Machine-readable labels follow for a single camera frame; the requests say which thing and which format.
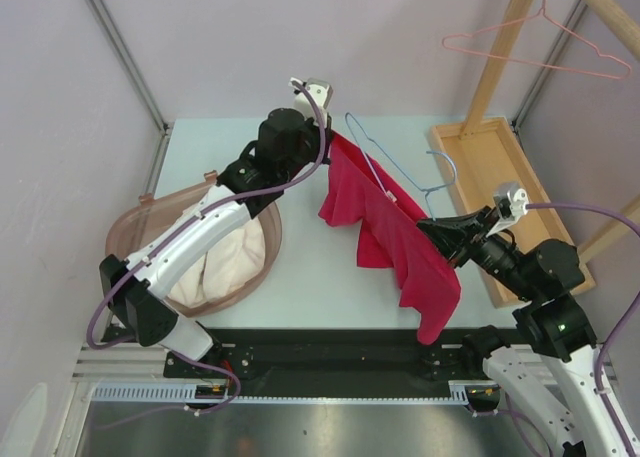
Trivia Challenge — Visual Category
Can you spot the white cable duct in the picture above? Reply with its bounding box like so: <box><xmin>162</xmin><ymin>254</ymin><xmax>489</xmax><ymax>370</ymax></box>
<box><xmin>91</xmin><ymin>382</ymin><xmax>469</xmax><ymax>407</ymax></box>

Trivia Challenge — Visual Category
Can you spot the blue wire hanger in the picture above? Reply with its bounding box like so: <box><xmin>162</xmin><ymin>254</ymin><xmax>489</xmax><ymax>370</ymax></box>
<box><xmin>344</xmin><ymin>112</ymin><xmax>458</xmax><ymax>220</ymax></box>

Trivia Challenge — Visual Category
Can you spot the pink wire hanger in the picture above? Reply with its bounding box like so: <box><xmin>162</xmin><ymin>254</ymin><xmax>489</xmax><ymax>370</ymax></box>
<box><xmin>441</xmin><ymin>0</ymin><xmax>632</xmax><ymax>81</ymax></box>

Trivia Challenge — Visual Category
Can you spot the brown translucent plastic basket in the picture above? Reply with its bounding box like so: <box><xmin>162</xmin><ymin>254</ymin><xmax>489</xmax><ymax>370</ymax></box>
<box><xmin>105</xmin><ymin>171</ymin><xmax>282</xmax><ymax>318</ymax></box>

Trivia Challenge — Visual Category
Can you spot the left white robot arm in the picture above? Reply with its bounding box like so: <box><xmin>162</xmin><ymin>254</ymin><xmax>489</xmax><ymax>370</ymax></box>
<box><xmin>99</xmin><ymin>108</ymin><xmax>332</xmax><ymax>377</ymax></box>

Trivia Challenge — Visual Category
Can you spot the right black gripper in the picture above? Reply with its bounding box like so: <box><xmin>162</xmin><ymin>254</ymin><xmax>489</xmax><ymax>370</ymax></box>
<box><xmin>415</xmin><ymin>204</ymin><xmax>538</xmax><ymax>300</ymax></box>

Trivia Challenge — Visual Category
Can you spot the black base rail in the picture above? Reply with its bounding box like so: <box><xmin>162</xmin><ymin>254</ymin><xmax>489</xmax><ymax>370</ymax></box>
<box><xmin>164</xmin><ymin>326</ymin><xmax>506</xmax><ymax>398</ymax></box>

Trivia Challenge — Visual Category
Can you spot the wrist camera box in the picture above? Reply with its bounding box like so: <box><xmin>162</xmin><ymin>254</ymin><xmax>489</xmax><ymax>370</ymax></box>
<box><xmin>489</xmin><ymin>182</ymin><xmax>529</xmax><ymax>236</ymax></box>
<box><xmin>289</xmin><ymin>77</ymin><xmax>333</xmax><ymax>124</ymax></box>

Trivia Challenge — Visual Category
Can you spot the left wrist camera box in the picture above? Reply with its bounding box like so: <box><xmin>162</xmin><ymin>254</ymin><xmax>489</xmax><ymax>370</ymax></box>
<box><xmin>289</xmin><ymin>77</ymin><xmax>333</xmax><ymax>124</ymax></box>

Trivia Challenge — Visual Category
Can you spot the white t shirt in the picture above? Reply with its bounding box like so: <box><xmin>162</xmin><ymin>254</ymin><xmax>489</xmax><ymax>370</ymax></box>
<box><xmin>169</xmin><ymin>219</ymin><xmax>266</xmax><ymax>308</ymax></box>

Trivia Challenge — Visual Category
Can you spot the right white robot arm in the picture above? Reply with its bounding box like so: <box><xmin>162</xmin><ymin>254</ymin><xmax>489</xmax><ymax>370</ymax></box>
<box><xmin>417</xmin><ymin>201</ymin><xmax>639</xmax><ymax>456</ymax></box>

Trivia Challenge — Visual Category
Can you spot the red t shirt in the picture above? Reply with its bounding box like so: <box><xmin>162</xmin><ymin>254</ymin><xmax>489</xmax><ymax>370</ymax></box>
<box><xmin>319</xmin><ymin>134</ymin><xmax>461</xmax><ymax>345</ymax></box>

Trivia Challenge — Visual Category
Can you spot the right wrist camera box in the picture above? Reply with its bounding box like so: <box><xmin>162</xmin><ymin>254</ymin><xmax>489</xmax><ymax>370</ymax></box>
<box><xmin>489</xmin><ymin>182</ymin><xmax>529</xmax><ymax>236</ymax></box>

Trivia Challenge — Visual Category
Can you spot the wooden clothes rack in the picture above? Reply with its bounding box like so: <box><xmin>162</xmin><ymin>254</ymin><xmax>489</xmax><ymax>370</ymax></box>
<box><xmin>429</xmin><ymin>0</ymin><xmax>639</xmax><ymax>308</ymax></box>

